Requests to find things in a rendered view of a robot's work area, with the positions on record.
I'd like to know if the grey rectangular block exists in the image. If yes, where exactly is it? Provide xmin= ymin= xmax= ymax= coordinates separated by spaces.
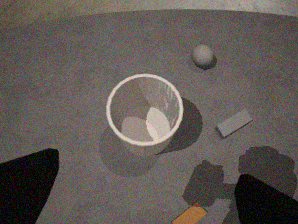
xmin=216 ymin=108 xmax=251 ymax=137

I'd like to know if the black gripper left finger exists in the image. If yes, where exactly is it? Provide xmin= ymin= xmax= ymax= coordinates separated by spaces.
xmin=0 ymin=148 xmax=60 ymax=224

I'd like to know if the beige ball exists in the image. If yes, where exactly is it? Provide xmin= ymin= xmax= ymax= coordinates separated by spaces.
xmin=192 ymin=44 xmax=214 ymax=67

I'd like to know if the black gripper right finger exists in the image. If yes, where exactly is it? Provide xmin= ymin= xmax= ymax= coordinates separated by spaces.
xmin=234 ymin=175 xmax=298 ymax=224

